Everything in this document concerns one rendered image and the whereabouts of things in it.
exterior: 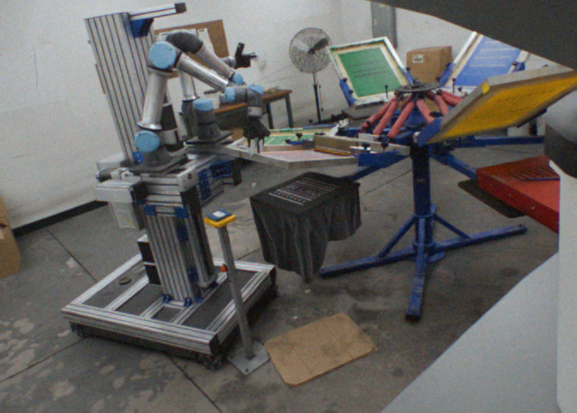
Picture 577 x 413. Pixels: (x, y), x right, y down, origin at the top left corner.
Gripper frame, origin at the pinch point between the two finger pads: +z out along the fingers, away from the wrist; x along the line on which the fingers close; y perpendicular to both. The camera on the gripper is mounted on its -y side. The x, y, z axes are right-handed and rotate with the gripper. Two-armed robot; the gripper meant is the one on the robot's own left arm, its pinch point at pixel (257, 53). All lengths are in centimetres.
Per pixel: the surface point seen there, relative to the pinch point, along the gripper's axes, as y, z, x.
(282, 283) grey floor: 164, -23, 39
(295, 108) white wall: 162, 278, -283
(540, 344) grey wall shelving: -42, -174, 256
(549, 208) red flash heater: 29, -27, 209
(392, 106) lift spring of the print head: 35, 53, 76
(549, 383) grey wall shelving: -42, -176, 257
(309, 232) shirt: 73, -54, 107
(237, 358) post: 158, -94, 80
